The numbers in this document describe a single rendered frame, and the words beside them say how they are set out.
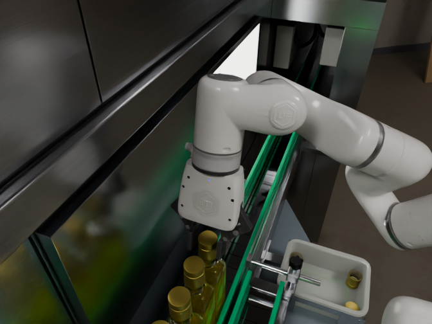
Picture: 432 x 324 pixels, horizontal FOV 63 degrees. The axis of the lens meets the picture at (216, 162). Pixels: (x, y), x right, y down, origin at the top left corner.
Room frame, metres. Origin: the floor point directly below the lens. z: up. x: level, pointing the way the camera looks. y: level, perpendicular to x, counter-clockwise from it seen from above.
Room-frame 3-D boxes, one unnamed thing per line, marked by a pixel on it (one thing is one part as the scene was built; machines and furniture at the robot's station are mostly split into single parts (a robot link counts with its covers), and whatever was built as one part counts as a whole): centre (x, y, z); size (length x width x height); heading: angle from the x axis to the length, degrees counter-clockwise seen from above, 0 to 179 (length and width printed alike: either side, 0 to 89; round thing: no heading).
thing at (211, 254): (0.39, 0.01, 1.14); 0.04 x 0.04 x 0.04
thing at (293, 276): (0.46, -0.15, 0.95); 0.17 x 0.03 x 0.12; 68
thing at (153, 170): (0.69, 0.04, 1.15); 0.90 x 0.03 x 0.34; 158
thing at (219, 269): (0.39, 0.01, 0.99); 0.06 x 0.06 x 0.21; 68
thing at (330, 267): (0.53, -0.28, 0.80); 0.22 x 0.17 x 0.09; 68
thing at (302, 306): (0.54, -0.26, 0.79); 0.27 x 0.17 x 0.08; 68
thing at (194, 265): (0.34, 0.04, 1.14); 0.04 x 0.04 x 0.04
